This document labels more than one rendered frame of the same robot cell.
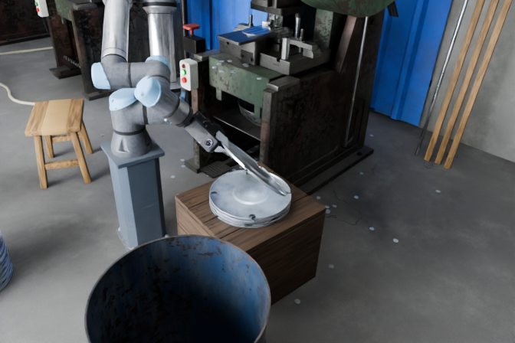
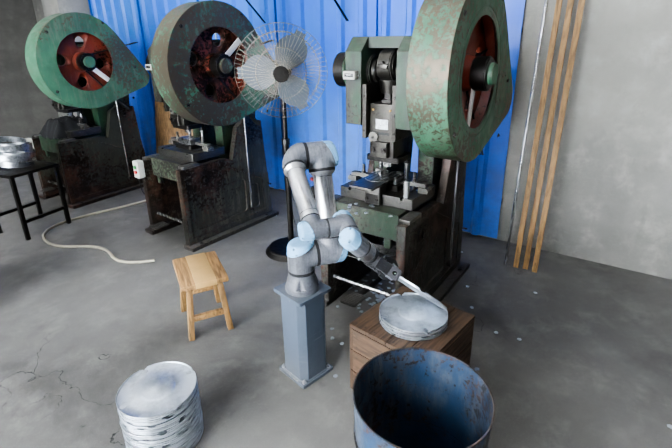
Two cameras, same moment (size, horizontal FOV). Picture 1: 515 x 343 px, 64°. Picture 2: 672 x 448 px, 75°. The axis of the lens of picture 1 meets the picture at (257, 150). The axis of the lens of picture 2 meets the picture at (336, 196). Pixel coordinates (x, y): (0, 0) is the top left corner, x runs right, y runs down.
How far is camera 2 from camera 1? 0.69 m
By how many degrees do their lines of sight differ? 13
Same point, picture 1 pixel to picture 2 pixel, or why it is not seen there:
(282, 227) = (449, 335)
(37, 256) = (218, 403)
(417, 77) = (489, 197)
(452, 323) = (590, 398)
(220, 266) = (423, 371)
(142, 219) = (312, 351)
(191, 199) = (365, 324)
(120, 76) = (323, 229)
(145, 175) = (317, 310)
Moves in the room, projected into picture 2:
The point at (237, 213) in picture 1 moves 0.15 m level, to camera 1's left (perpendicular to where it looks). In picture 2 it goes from (412, 329) to (376, 333)
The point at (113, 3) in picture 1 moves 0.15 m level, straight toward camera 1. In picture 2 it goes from (297, 173) to (313, 183)
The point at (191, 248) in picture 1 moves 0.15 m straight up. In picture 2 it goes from (399, 360) to (401, 323)
